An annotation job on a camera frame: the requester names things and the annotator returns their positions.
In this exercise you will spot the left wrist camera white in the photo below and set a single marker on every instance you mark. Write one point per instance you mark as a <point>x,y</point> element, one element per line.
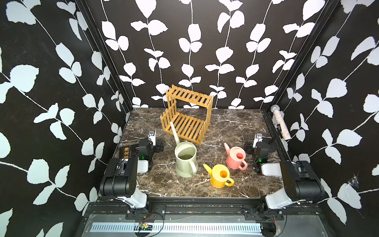
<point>152,136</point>

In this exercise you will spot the small green circuit board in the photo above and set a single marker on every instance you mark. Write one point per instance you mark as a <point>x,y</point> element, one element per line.
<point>144,227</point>

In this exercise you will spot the sprinkle-patterned microphone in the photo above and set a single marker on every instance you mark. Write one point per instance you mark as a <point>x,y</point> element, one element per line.
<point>275,109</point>

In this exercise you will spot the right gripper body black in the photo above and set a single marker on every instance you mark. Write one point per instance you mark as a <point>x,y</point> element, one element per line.
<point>249,146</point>

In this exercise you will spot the white perforated rail strip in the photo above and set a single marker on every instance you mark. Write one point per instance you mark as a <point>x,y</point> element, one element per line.
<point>181,228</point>

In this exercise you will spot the black book yellow title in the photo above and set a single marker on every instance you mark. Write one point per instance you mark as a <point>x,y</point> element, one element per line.
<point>129,151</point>

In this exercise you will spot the yellow watering can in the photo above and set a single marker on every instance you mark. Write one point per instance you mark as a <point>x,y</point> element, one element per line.
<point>219,176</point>

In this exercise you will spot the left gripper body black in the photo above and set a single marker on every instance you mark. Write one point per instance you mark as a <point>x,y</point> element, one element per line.
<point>158,147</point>

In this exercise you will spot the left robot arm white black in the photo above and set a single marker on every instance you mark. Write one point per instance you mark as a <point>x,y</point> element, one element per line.
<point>120,178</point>

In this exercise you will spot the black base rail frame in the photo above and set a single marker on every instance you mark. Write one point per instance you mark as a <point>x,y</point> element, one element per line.
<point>162,207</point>

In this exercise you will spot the pink watering can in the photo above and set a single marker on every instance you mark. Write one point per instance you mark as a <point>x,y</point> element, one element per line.
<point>236,157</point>

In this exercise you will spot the green watering can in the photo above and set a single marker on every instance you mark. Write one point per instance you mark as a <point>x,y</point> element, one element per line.
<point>185,153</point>

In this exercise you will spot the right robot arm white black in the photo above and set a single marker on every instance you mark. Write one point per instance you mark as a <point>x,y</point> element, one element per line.
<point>300,183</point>

